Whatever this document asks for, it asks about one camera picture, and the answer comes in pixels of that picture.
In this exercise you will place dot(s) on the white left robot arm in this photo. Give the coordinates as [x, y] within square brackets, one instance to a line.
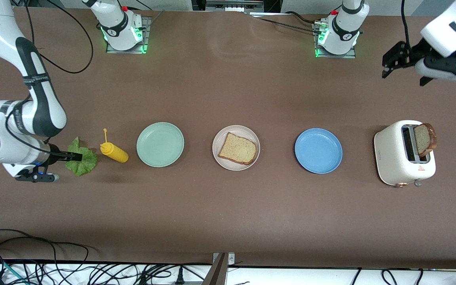
[344, 23]

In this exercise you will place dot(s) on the green lettuce leaf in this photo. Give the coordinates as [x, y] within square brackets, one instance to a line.
[87, 164]

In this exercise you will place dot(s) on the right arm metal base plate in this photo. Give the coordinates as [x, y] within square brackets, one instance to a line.
[147, 31]

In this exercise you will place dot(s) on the beige plate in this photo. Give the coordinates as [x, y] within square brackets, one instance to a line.
[247, 132]

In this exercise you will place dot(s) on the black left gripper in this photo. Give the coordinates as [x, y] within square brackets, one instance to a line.
[415, 54]

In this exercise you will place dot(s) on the light crust bread slice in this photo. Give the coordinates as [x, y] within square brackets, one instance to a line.
[238, 149]

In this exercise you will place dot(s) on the black power plug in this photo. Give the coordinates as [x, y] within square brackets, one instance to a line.
[180, 277]

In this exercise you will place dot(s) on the yellow mustard squeeze bottle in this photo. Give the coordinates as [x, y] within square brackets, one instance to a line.
[115, 152]

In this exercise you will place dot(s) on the metal table bracket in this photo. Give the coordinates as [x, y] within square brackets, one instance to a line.
[218, 273]

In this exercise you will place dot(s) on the dark crust bread slice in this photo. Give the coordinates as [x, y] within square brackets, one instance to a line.
[424, 140]

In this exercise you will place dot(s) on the grey metal device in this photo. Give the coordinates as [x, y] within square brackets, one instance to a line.
[234, 5]

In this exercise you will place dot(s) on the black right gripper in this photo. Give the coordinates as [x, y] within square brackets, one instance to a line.
[53, 156]

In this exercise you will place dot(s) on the white toaster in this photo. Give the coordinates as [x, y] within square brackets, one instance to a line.
[390, 154]

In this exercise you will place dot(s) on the blue plate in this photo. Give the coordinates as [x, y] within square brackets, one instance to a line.
[318, 150]

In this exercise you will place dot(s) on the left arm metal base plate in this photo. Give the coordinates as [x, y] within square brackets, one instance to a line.
[350, 56]

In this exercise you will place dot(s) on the mint green plate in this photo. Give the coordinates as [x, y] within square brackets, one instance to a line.
[160, 144]

